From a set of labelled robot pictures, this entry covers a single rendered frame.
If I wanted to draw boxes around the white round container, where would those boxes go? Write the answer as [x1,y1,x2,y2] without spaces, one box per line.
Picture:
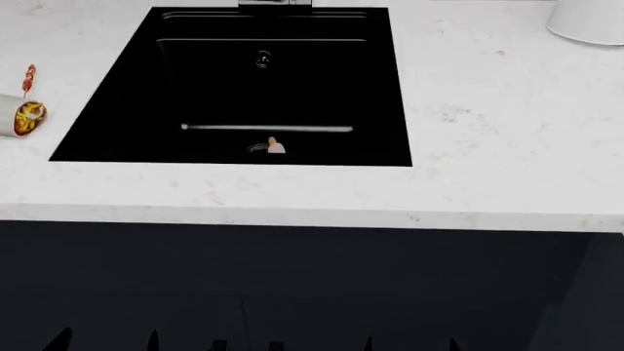
[545,0,624,47]

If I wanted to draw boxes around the tortilla wrap with filling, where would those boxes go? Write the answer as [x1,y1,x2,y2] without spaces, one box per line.
[0,94,49,138]

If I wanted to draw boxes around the dark base cabinet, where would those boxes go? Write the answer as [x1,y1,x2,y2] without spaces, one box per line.
[0,218,624,351]

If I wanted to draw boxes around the black rectangular sink basin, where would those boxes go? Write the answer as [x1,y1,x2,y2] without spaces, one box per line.
[48,6,413,168]

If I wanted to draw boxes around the red candy stick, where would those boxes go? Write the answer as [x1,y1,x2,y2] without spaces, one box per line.
[20,63,38,100]

